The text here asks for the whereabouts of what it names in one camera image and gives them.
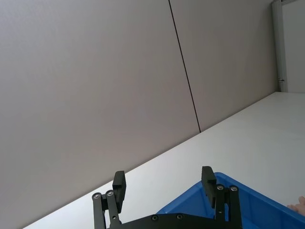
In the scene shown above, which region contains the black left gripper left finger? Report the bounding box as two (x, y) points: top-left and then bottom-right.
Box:
(91, 170), (127, 229)

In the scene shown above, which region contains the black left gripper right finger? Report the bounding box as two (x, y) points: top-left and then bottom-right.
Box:
(201, 166), (243, 229)

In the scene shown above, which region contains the person's hand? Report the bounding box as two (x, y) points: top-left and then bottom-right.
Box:
(287, 196), (305, 214)

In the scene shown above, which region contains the blue plastic bin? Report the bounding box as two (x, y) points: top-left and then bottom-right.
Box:
(155, 172), (305, 229)

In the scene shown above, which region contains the pale grey door frame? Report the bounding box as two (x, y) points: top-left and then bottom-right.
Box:
(271, 0), (305, 93)

